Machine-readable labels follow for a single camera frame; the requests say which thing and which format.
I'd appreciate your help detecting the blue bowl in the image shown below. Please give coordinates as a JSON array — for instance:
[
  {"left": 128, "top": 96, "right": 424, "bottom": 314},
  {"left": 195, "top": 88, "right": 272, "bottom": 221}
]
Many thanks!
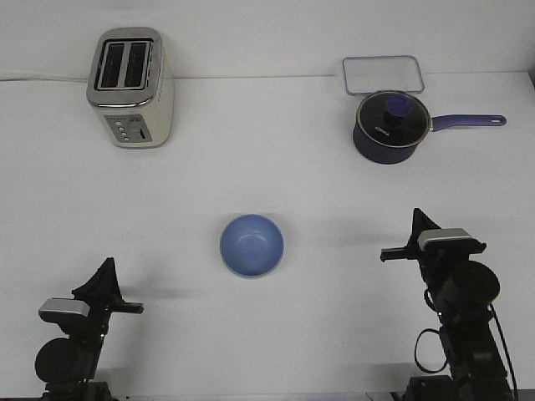
[{"left": 219, "top": 214, "right": 284, "bottom": 278}]

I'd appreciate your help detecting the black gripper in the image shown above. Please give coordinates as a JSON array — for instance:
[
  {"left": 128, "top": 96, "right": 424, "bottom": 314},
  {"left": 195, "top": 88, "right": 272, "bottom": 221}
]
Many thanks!
[
  {"left": 380, "top": 208, "right": 441, "bottom": 262},
  {"left": 71, "top": 257, "right": 145, "bottom": 330}
]

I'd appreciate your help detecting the clear plastic container lid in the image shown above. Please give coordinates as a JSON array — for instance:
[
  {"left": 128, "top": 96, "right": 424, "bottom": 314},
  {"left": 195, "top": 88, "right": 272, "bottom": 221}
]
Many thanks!
[{"left": 342, "top": 55, "right": 425, "bottom": 96}]

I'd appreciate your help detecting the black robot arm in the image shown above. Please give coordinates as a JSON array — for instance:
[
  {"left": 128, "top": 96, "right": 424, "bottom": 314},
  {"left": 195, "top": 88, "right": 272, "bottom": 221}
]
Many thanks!
[
  {"left": 380, "top": 208, "right": 518, "bottom": 400},
  {"left": 34, "top": 257, "right": 144, "bottom": 400}
]

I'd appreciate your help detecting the white toaster power cord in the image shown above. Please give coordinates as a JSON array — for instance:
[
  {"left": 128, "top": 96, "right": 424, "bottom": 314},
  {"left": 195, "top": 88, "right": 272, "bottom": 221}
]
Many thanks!
[{"left": 0, "top": 74, "right": 91, "bottom": 83}]

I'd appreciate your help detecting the cream and steel toaster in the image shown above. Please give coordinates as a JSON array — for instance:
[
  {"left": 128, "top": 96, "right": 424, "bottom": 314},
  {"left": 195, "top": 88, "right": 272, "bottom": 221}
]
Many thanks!
[{"left": 86, "top": 27, "right": 175, "bottom": 149}]

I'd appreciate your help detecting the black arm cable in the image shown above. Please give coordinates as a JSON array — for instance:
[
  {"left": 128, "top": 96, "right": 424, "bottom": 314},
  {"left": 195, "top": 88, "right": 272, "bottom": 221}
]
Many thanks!
[{"left": 413, "top": 287, "right": 519, "bottom": 393}]

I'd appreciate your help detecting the glass pot lid blue knob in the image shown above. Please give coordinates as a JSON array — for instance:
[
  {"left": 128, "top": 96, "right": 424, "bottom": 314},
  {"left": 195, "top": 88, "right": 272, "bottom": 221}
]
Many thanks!
[{"left": 356, "top": 90, "right": 431, "bottom": 128}]

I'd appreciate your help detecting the dark blue saucepan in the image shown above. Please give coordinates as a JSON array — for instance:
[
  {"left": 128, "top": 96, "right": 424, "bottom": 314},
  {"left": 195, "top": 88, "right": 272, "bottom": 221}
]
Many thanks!
[{"left": 353, "top": 114, "right": 507, "bottom": 165}]

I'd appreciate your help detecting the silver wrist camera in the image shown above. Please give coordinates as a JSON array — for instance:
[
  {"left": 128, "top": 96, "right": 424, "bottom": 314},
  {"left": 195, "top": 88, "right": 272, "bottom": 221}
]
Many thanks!
[
  {"left": 38, "top": 298, "right": 90, "bottom": 320},
  {"left": 417, "top": 228, "right": 474, "bottom": 251}
]

